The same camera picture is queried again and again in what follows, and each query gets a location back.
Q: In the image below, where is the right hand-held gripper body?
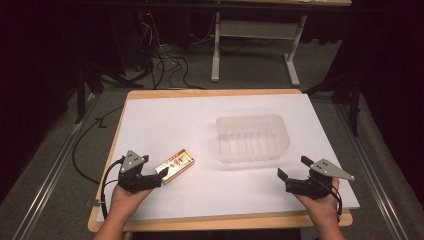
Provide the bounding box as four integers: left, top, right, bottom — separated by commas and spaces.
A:
285, 158, 356, 201

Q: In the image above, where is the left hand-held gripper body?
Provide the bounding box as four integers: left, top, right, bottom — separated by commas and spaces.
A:
117, 149, 163, 195

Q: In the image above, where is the small printed cardboard box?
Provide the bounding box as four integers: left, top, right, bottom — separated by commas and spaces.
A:
154, 148, 196, 186

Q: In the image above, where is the person's right hand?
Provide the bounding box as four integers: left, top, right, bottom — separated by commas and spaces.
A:
294, 177, 341, 228

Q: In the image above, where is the person's left hand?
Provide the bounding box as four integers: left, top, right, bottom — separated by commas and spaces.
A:
109, 183, 153, 221

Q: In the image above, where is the clear plastic container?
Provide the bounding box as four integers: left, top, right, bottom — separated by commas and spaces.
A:
215, 113, 291, 164

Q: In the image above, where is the black metal stand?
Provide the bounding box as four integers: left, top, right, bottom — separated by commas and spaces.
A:
73, 61, 135, 125
303, 64, 364, 138

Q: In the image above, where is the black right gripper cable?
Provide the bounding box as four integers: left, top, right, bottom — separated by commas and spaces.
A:
329, 182, 344, 219

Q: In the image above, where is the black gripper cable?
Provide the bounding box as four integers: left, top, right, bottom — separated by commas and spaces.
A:
99, 157, 126, 221
329, 182, 344, 219

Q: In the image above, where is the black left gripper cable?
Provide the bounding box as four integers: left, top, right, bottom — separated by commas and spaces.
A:
99, 157, 126, 221

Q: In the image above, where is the metal floor rail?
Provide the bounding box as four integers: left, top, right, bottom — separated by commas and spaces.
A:
12, 93, 98, 240
333, 99, 403, 240

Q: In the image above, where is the black floor cable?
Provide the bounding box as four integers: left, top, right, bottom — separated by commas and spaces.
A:
72, 105, 125, 185

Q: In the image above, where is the bundle of floor cables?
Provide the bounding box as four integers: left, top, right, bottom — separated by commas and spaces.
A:
132, 11, 206, 91

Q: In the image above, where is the white desk frame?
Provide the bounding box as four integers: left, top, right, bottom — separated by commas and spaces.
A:
210, 12, 310, 89

